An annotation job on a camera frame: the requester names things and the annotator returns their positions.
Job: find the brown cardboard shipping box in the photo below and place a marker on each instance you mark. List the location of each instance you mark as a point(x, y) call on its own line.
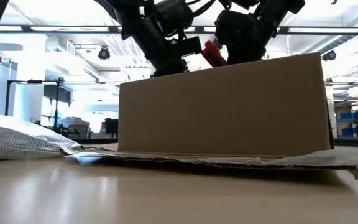
point(222, 109)

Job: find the blue storage bins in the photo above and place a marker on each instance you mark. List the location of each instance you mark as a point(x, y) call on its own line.
point(357, 115)

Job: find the black background robot arms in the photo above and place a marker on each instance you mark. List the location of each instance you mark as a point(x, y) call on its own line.
point(64, 129)

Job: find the clear zip pouch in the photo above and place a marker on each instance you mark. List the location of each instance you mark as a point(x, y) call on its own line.
point(17, 140)

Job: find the red box cutter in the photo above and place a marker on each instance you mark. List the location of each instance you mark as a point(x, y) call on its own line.
point(212, 56)

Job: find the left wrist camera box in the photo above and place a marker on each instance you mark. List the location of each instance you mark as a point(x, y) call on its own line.
point(169, 14)

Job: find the black aluminium table frame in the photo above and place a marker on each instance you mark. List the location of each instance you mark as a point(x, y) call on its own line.
point(353, 142)

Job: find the black computer monitor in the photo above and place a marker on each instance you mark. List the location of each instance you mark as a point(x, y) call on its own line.
point(112, 126)

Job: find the black background frame stand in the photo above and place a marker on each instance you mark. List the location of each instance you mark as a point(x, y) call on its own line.
point(6, 102)

